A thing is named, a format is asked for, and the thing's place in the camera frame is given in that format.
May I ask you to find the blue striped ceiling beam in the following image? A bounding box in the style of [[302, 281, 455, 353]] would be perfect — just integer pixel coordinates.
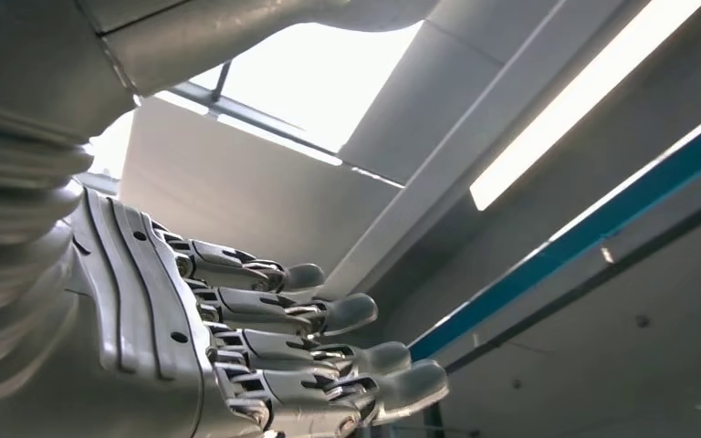
[[407, 99, 701, 375]]

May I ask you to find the long ceiling light strip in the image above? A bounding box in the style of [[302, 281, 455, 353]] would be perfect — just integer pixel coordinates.
[[468, 0, 701, 213]]

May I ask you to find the dark window frame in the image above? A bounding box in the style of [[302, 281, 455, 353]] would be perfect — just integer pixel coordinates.
[[153, 60, 406, 190]]

